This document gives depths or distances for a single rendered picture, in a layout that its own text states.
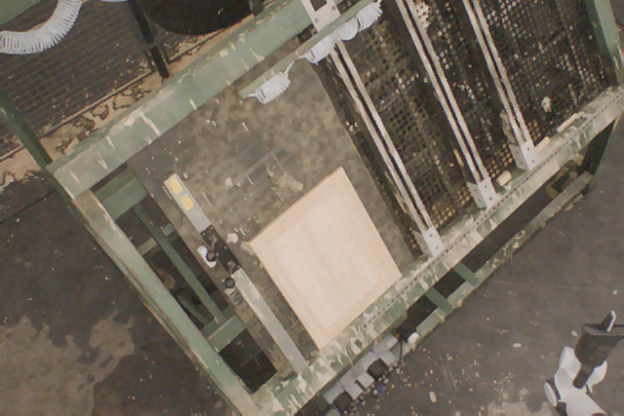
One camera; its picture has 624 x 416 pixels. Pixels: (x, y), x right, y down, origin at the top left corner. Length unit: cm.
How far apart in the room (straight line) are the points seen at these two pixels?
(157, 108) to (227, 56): 27
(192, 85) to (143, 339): 206
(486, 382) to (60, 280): 230
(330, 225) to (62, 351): 193
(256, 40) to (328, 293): 102
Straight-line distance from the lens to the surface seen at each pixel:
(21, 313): 448
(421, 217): 302
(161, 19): 291
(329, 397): 310
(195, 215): 254
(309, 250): 281
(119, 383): 412
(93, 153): 232
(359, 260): 295
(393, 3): 278
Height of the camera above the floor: 372
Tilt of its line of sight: 58 degrees down
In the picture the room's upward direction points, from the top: 11 degrees counter-clockwise
